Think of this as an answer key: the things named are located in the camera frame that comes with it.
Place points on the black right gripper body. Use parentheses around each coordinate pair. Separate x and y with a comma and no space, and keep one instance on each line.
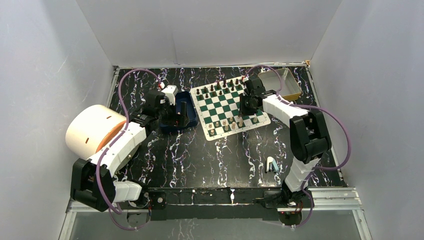
(246,107)

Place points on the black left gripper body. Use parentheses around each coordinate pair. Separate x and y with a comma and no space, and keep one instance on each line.
(168,115)

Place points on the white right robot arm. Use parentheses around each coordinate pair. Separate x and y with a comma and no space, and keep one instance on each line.
(309,136)

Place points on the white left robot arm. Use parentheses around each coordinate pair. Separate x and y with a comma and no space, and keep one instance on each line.
(92,180)

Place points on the green white chess board mat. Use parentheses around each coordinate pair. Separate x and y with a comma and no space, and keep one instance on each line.
(222,107)

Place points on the dark blue tin box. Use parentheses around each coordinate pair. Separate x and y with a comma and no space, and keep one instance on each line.
(183,96)

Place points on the gold tin box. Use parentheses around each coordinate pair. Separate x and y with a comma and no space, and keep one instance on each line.
(290,91)

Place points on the small white blue stapler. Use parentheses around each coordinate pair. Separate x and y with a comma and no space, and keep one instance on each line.
(271,165)

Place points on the white orange cylindrical appliance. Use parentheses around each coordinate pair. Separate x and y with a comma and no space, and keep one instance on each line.
(92,129)

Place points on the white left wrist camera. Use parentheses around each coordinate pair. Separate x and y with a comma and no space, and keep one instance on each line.
(170,92)

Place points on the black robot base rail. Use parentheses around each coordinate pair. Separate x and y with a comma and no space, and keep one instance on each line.
(262,203)

